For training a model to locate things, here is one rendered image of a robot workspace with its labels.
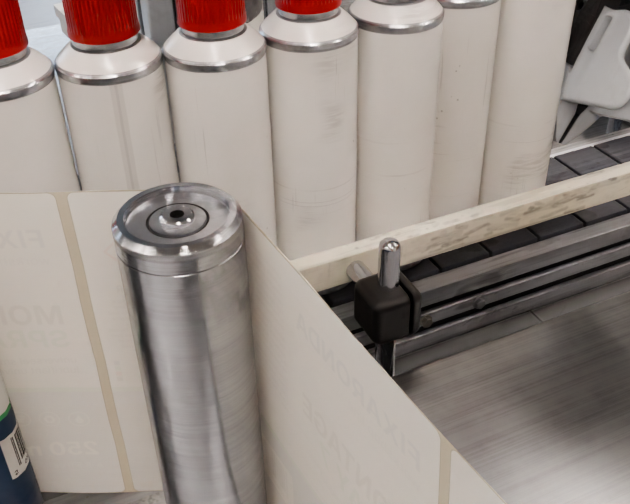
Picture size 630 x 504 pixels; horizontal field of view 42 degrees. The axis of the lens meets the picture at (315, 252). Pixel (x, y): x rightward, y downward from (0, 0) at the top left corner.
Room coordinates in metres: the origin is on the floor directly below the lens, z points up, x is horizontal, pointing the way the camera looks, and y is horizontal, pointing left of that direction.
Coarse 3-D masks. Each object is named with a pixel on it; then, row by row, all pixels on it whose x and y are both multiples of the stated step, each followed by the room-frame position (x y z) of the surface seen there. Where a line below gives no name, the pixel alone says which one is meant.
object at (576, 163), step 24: (600, 144) 0.57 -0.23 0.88; (624, 144) 0.57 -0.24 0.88; (552, 168) 0.54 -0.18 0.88; (576, 168) 0.54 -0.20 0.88; (600, 168) 0.54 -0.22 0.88; (576, 216) 0.47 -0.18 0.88; (600, 216) 0.47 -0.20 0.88; (504, 240) 0.45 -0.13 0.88; (528, 240) 0.45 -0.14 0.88; (432, 264) 0.42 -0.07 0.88; (456, 264) 0.42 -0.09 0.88
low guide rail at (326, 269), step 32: (544, 192) 0.45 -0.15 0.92; (576, 192) 0.45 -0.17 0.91; (608, 192) 0.46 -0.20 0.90; (416, 224) 0.42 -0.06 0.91; (448, 224) 0.41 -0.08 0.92; (480, 224) 0.42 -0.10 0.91; (512, 224) 0.43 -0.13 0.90; (320, 256) 0.39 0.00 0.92; (352, 256) 0.39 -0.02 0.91; (416, 256) 0.40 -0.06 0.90; (320, 288) 0.38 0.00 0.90
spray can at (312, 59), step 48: (288, 0) 0.40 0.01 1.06; (336, 0) 0.41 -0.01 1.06; (288, 48) 0.39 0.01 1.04; (336, 48) 0.40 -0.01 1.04; (288, 96) 0.39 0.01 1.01; (336, 96) 0.40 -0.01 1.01; (288, 144) 0.40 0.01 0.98; (336, 144) 0.40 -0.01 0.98; (288, 192) 0.40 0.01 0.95; (336, 192) 0.40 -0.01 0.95; (288, 240) 0.40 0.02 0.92; (336, 240) 0.40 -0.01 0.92; (336, 288) 0.40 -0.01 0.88
